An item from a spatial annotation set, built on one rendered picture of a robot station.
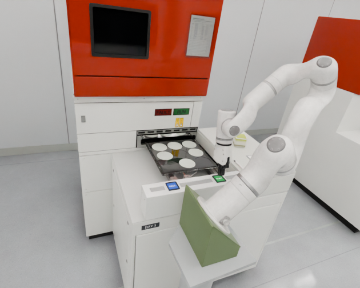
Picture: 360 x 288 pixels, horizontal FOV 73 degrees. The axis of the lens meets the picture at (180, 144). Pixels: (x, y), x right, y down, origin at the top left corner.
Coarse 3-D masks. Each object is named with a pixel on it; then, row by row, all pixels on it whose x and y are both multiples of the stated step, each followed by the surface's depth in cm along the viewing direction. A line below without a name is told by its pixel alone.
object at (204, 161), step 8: (152, 144) 163; (152, 152) 154; (176, 152) 158; (184, 152) 159; (160, 160) 147; (168, 160) 148; (176, 160) 149; (192, 160) 152; (200, 160) 153; (208, 160) 154; (168, 168) 141; (176, 168) 142; (184, 168) 143; (192, 168) 144; (200, 168) 145
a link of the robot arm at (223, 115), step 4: (220, 112) 113; (224, 112) 112; (228, 112) 111; (232, 112) 112; (220, 116) 114; (224, 116) 112; (228, 116) 112; (232, 116) 112; (220, 120) 114; (224, 120) 112; (220, 124) 114; (220, 128) 114; (220, 132) 115; (216, 136) 119; (220, 136) 116; (224, 136) 115
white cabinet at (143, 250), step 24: (120, 192) 139; (120, 216) 148; (240, 216) 143; (264, 216) 153; (120, 240) 157; (144, 240) 121; (168, 240) 128; (264, 240) 168; (120, 264) 168; (144, 264) 131; (168, 264) 139
